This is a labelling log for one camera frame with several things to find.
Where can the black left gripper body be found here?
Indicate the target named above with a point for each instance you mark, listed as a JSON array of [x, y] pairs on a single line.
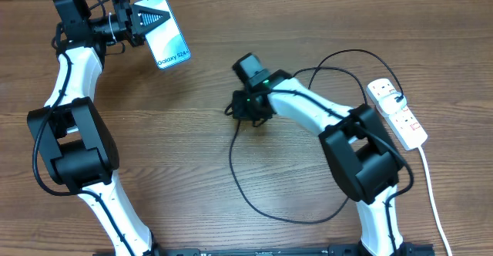
[[123, 17]]

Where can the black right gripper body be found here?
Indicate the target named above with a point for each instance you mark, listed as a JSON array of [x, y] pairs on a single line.
[[243, 109]]

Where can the Samsung Galaxy smartphone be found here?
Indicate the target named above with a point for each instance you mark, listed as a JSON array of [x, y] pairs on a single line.
[[166, 42]]

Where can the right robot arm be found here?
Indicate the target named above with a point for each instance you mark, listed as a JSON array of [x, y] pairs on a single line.
[[362, 158]]

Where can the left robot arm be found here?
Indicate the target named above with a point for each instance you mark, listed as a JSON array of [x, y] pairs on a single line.
[[74, 154]]

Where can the white charger adapter plug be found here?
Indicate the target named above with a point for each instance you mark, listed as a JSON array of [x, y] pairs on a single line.
[[391, 104]]

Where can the white power strip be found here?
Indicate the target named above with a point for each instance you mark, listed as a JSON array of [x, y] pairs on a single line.
[[404, 124]]

